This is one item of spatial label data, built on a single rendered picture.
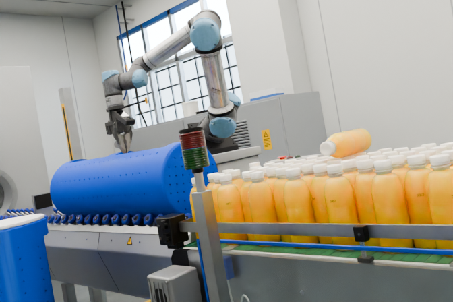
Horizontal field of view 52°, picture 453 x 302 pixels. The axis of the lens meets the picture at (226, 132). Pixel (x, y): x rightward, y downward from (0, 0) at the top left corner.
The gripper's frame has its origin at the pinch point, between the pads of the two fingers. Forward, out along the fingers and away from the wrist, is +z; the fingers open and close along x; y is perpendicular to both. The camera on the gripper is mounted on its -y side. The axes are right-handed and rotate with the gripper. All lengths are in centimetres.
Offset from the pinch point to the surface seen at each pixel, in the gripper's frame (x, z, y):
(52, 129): -197, -51, 463
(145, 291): 8, 57, -9
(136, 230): 11.5, 31.0, -14.9
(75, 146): -32, -9, 102
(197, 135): 37, 0, -86
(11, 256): 49, 31, 11
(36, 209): 4, 23, 89
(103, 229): 11.6, 31.0, 9.2
